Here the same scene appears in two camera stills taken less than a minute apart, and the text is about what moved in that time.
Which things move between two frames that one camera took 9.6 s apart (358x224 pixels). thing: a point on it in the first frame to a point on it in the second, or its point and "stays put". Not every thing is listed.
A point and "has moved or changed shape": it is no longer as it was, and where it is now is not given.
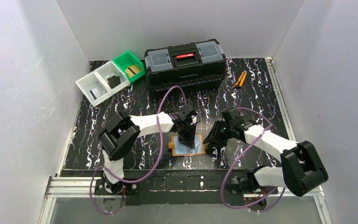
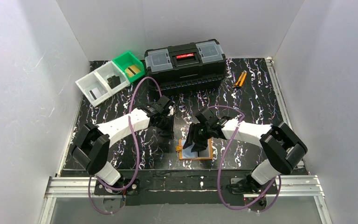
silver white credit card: x=94 y=93 stays put
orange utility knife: x=240 y=82 stays put
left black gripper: x=184 y=134 to x=165 y=120
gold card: x=132 y=70 stays put
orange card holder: x=181 y=149 has moved or changed shape
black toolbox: x=191 y=65 stays put
